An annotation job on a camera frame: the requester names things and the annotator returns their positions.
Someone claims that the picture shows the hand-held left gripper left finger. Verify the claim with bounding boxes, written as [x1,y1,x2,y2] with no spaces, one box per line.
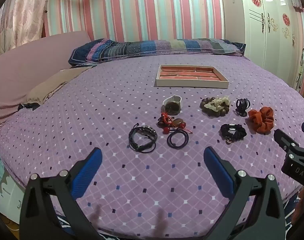
[19,147,104,240]

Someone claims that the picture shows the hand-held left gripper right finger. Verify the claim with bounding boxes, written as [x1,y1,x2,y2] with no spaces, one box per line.
[203,146,286,240]

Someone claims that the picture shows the orange scrunchie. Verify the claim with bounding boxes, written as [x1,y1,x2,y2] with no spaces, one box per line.
[248,107,275,134]

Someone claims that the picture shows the dark purple hair ties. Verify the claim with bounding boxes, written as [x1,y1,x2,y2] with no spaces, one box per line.
[167,127,188,148]

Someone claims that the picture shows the red string bracelet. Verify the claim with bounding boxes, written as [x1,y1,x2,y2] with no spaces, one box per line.
[157,113,193,135]

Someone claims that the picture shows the cream scrunchie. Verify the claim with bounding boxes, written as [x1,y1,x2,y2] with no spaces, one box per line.
[207,94,231,112]

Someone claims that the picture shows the wristwatch with white strap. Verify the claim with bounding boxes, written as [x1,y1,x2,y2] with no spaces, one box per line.
[162,95,183,115]

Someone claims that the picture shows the white tray with brick lining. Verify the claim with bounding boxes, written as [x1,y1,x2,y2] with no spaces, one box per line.
[155,64,229,89]

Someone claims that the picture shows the blue patterned cloth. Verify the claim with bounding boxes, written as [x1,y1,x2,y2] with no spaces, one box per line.
[54,190,303,240]

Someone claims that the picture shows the black scrunchie with charm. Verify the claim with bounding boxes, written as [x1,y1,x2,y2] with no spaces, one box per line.
[220,123,247,143]

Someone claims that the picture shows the black hair claw clip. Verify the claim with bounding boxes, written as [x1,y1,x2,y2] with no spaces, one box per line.
[234,98,251,117]

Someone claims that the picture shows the purple diamond-print bedsheet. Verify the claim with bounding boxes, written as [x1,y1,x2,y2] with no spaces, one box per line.
[0,54,304,240]

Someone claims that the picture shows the pale green printed cloth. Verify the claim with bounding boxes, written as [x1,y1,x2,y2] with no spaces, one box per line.
[0,146,26,224]

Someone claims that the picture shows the beige blanket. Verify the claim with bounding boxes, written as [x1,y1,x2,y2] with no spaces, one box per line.
[26,66,95,105]

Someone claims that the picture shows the white wardrobe with decals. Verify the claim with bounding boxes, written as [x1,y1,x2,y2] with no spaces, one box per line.
[238,0,304,90]

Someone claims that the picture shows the striped patchwork pillow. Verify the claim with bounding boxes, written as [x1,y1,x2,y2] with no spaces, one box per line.
[68,38,247,67]

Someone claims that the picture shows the pink floral curtain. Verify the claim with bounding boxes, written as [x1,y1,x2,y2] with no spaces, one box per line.
[0,0,51,60]

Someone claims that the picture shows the brown wooden bead bracelet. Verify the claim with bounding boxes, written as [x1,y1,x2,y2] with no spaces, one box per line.
[200,97,228,117]

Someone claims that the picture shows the dark hair tie with brown bead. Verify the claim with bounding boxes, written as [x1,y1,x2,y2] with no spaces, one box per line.
[157,117,186,129]

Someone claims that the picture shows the black leather bracelet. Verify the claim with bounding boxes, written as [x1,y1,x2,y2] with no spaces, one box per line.
[129,122,158,152]

